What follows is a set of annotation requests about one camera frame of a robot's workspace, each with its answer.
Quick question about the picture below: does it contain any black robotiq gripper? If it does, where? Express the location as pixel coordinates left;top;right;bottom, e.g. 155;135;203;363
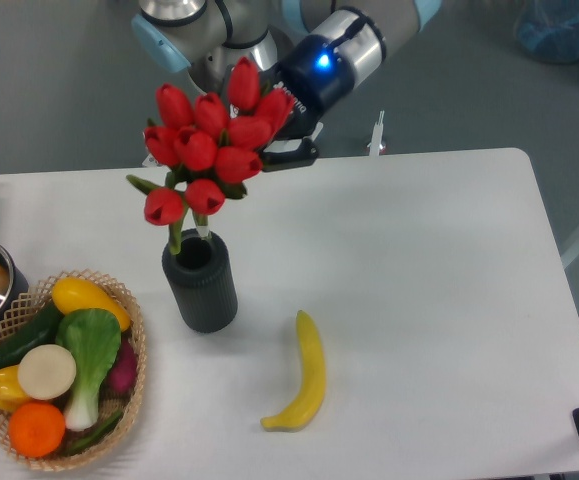
261;35;355;173

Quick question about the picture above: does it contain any red tulip bouquet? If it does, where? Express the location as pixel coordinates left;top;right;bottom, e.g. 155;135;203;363
127;57;296;255

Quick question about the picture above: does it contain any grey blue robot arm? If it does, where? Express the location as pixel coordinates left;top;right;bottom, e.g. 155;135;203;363
131;1;441;172

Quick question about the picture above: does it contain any dark grey ribbed vase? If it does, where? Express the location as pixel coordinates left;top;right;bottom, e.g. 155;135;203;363
162;229;238;333

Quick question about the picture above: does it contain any yellow squash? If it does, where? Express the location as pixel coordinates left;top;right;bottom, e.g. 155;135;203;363
51;277;131;332

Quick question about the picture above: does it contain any yellow banana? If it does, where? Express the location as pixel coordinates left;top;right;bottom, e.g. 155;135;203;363
260;310;327;432

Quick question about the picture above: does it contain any green bok choy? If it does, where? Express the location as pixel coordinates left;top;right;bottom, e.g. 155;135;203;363
56;308;121;432

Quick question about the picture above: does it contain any purple sweet potato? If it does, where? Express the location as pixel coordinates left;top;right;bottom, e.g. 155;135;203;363
106;338;137;395

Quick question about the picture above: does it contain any dark green cucumber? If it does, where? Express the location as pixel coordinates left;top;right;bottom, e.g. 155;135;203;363
0;301;64;369

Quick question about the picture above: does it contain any woven wicker basket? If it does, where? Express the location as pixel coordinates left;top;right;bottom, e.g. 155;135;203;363
0;270;147;472

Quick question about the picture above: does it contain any blue plastic bag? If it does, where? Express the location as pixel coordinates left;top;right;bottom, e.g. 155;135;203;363
514;1;579;64

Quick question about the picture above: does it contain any green chili pepper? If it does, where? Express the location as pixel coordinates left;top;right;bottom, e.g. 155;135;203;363
63;410;123;456

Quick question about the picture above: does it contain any yellow bell pepper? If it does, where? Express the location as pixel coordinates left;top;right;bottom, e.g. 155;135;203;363
0;365;32;413

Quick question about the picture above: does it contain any orange fruit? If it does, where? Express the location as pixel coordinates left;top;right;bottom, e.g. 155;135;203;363
8;401;66;458

